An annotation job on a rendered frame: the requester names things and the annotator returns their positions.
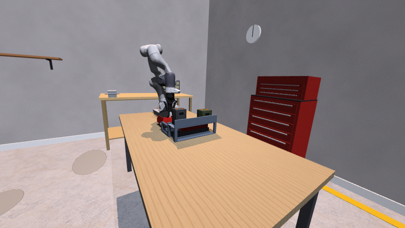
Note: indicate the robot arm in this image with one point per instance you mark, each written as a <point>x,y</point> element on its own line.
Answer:
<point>156,63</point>

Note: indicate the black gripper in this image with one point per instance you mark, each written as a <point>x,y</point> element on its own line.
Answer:
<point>170,99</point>

